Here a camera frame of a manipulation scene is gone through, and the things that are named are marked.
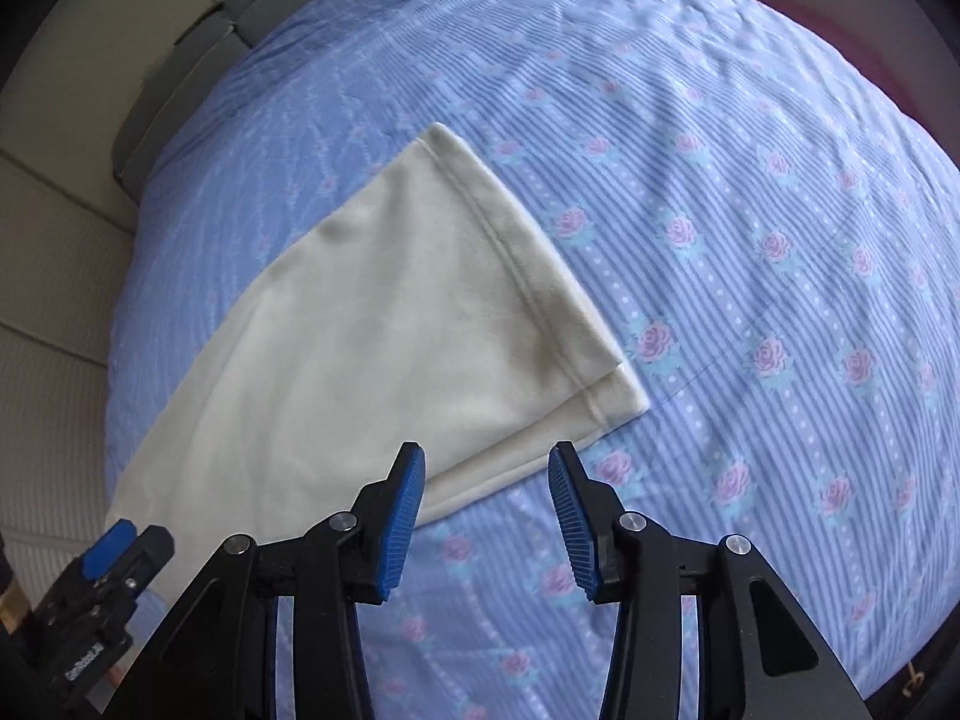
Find cream white pants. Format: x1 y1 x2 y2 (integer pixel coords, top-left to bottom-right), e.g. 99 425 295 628
109 124 649 600

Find beige ribbed wardrobe panel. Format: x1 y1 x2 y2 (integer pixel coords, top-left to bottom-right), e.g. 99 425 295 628
0 161 132 601

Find blue floral bed sheet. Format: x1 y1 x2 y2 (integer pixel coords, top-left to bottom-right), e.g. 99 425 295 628
106 0 958 718

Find grey padded headboard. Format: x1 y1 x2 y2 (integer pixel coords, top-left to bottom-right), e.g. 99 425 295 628
110 0 313 200

